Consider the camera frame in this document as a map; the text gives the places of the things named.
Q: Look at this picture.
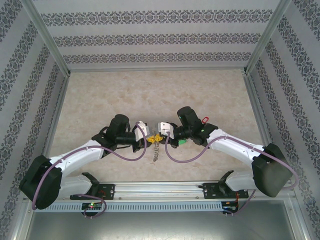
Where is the large metal keyring disc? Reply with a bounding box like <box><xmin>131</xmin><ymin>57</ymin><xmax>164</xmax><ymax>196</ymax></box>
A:
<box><xmin>149</xmin><ymin>126</ymin><xmax>162</xmax><ymax>164</ymax></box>

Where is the grey metal sheet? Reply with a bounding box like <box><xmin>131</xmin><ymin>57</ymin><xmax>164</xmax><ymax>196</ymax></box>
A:
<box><xmin>24</xmin><ymin>211</ymin><xmax>298</xmax><ymax>240</ymax></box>

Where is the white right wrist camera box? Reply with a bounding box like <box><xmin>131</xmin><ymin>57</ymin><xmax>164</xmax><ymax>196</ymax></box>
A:
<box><xmin>156</xmin><ymin>121</ymin><xmax>176</xmax><ymax>138</ymax></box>

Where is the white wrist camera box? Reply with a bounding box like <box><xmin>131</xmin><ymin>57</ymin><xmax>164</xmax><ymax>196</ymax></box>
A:
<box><xmin>131</xmin><ymin>120</ymin><xmax>151</xmax><ymax>141</ymax></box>
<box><xmin>156</xmin><ymin>121</ymin><xmax>176</xmax><ymax>138</ymax></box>

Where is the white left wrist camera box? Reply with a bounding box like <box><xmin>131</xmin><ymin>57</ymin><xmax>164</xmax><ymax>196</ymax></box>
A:
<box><xmin>131</xmin><ymin>120</ymin><xmax>151</xmax><ymax>141</ymax></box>

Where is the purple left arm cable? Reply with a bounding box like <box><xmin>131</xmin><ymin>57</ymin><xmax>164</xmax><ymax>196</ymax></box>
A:
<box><xmin>32</xmin><ymin>121</ymin><xmax>148</xmax><ymax>220</ymax></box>

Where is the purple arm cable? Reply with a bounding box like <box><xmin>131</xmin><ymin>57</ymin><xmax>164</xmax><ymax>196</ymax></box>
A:
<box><xmin>32</xmin><ymin>121</ymin><xmax>148</xmax><ymax>220</ymax></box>
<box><xmin>164</xmin><ymin>131</ymin><xmax>300</xmax><ymax>218</ymax></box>

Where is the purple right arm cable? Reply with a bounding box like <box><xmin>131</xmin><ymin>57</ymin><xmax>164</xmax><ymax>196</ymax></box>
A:
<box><xmin>164</xmin><ymin>131</ymin><xmax>300</xmax><ymax>218</ymax></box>

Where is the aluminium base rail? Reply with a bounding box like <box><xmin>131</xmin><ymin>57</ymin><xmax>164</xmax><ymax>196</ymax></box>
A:
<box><xmin>24</xmin><ymin>181</ymin><xmax>293</xmax><ymax>201</ymax></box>

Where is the aluminium side rail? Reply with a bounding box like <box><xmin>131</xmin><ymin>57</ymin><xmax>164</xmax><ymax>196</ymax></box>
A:
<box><xmin>34</xmin><ymin>72</ymin><xmax>72</xmax><ymax>186</ymax></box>
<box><xmin>243</xmin><ymin>73</ymin><xmax>287</xmax><ymax>181</ymax></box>

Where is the white slotted cable duct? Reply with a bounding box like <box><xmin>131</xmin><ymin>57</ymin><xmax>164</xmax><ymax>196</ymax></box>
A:
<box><xmin>33</xmin><ymin>201</ymin><xmax>223</xmax><ymax>213</ymax></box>

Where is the aluminium frame post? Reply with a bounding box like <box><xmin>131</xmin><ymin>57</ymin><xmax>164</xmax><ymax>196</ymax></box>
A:
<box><xmin>20</xmin><ymin>0</ymin><xmax>71</xmax><ymax>76</ymax></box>
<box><xmin>243</xmin><ymin>0</ymin><xmax>293</xmax><ymax>76</ymax></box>

